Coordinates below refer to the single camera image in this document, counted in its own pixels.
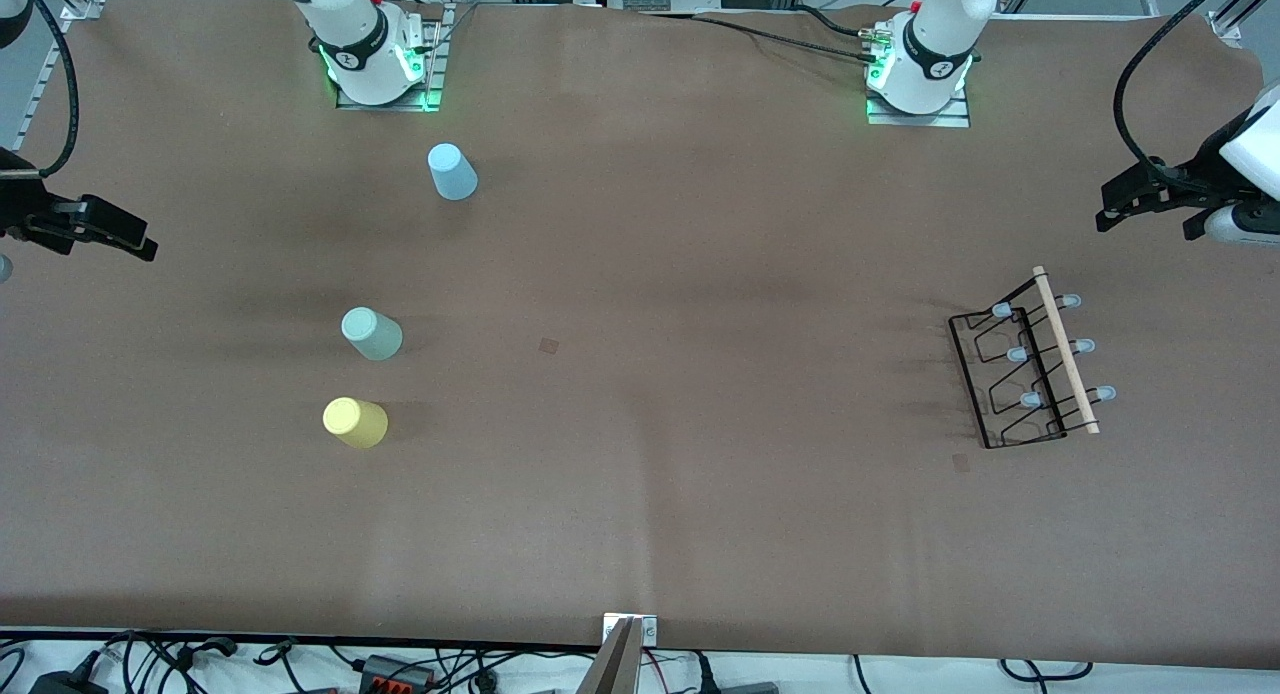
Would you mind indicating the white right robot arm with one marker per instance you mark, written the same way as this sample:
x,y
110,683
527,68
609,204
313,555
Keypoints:
x,y
360,34

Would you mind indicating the mint green plastic cup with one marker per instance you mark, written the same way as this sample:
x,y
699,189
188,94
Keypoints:
x,y
372,334

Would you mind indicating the orange black connector block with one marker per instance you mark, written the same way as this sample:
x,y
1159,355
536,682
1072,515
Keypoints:
x,y
395,672

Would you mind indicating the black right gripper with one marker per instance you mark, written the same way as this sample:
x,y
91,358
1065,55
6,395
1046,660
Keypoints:
x,y
20,210

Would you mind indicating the yellow plastic cup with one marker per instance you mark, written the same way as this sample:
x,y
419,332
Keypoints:
x,y
355,422

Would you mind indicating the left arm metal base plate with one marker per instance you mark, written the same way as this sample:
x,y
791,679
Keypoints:
x,y
955,117

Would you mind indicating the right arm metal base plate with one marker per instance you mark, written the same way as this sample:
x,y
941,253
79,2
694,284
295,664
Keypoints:
x,y
435,64

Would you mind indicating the brown table mat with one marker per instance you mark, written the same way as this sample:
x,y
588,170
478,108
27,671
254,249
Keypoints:
x,y
640,514

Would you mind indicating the light blue plastic cup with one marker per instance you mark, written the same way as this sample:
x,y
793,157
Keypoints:
x,y
453,172

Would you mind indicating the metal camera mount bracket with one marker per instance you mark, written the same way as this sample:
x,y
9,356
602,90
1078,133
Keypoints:
x,y
628,644

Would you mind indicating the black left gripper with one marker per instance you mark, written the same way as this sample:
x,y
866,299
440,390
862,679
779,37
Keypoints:
x,y
1186,189

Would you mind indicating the black power adapter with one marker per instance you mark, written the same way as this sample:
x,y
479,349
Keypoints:
x,y
68,679

